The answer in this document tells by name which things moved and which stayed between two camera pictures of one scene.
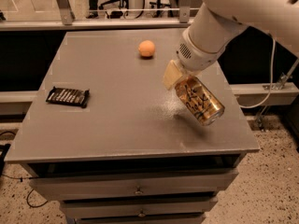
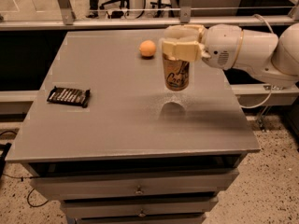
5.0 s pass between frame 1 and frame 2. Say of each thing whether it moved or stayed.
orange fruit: stayed
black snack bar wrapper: stayed
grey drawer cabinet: stayed
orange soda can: moved
